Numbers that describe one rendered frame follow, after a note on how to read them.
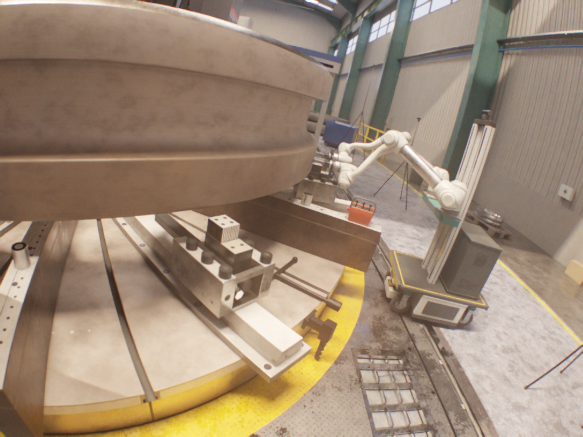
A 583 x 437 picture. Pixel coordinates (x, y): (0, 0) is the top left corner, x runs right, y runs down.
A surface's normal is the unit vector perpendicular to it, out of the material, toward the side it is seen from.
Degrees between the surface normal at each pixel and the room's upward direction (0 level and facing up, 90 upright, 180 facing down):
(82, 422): 90
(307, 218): 90
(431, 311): 90
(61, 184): 90
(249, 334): 72
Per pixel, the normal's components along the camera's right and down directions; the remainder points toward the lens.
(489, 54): 0.04, 0.39
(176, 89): 0.68, 0.42
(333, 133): -0.29, 0.30
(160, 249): -0.53, -0.14
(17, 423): 0.44, 0.44
